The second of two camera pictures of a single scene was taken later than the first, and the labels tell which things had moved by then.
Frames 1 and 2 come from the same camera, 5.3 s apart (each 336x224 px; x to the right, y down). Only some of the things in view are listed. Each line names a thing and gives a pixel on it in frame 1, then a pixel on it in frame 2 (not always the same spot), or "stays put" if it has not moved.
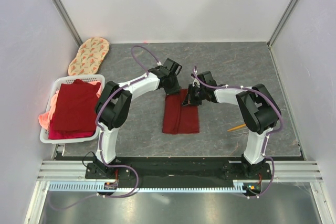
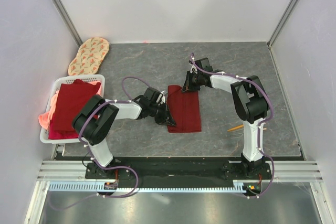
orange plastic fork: x=236 y=127 stays put
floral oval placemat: x=90 y=56 stays put
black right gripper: x=188 y=100 → x=188 y=86
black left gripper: x=175 y=90 → x=166 y=119
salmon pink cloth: x=44 y=118 stays put
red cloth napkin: x=179 y=118 stays put
